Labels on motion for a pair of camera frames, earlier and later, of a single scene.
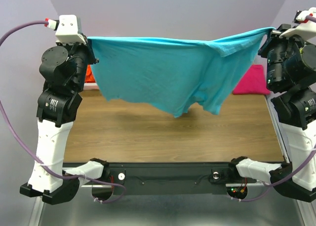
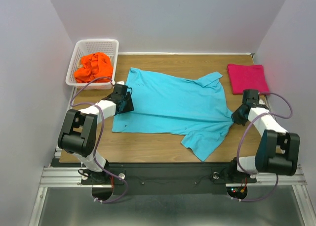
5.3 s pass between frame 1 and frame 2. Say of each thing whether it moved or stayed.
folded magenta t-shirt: stayed
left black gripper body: moved
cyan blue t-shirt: moved
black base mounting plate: stayed
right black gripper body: moved
